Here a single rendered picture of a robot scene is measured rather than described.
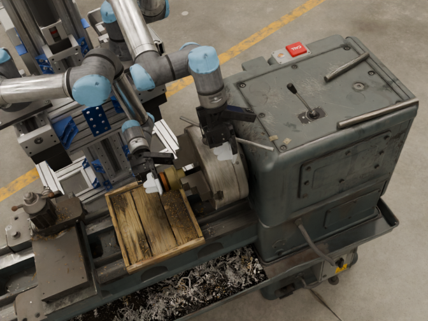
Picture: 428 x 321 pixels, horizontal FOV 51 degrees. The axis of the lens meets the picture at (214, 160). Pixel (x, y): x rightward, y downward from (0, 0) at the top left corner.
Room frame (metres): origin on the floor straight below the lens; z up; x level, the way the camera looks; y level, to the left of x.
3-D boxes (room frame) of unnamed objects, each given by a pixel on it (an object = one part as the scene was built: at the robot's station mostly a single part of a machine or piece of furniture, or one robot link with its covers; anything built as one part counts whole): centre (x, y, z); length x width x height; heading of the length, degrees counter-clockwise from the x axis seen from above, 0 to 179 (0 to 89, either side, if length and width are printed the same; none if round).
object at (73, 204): (0.89, 0.61, 0.99); 0.20 x 0.10 x 0.05; 104
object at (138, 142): (1.09, 0.27, 1.08); 0.08 x 0.05 x 0.08; 104
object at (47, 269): (0.83, 0.62, 0.95); 0.43 x 0.17 x 0.05; 14
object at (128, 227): (0.90, 0.27, 0.89); 0.36 x 0.30 x 0.04; 14
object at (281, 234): (1.08, -0.37, 0.43); 0.60 x 0.48 x 0.86; 104
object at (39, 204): (0.89, 0.63, 1.13); 0.08 x 0.08 x 0.03
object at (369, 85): (1.08, -0.38, 1.06); 0.59 x 0.48 x 0.39; 104
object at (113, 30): (1.59, 0.28, 1.33); 0.13 x 0.12 x 0.14; 104
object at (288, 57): (1.29, -0.35, 1.23); 0.13 x 0.08 x 0.05; 104
